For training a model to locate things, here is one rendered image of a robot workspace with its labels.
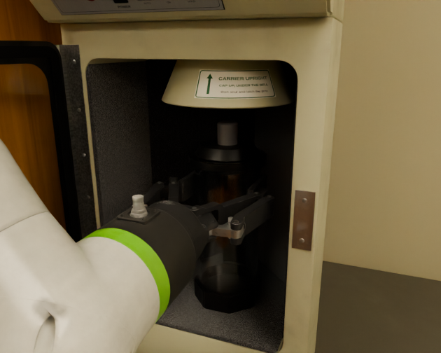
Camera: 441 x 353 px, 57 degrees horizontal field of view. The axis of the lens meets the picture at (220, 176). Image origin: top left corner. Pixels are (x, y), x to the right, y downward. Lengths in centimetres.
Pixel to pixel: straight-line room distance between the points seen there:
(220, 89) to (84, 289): 29
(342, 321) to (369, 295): 11
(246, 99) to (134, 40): 14
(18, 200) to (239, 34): 27
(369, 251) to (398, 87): 35
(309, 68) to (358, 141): 46
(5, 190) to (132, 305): 11
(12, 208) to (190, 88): 28
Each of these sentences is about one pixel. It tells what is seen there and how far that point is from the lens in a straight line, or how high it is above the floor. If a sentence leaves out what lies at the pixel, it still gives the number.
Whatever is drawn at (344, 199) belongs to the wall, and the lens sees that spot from 91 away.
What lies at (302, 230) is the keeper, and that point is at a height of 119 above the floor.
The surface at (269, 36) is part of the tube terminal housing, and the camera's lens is 43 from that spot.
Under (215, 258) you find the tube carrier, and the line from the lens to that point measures 58.
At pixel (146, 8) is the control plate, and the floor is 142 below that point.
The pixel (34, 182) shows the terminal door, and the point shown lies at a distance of 52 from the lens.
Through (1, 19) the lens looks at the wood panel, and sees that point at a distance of 57.
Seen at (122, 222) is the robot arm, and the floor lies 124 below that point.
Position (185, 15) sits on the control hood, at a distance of 43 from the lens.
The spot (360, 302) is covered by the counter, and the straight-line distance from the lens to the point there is 82.
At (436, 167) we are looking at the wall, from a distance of 89.
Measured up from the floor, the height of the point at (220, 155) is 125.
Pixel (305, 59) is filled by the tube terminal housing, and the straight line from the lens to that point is 43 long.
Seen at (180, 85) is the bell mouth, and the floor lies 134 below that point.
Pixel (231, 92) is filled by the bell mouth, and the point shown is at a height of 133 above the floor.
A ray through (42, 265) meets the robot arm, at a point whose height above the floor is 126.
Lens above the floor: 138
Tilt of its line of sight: 18 degrees down
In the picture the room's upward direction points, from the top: straight up
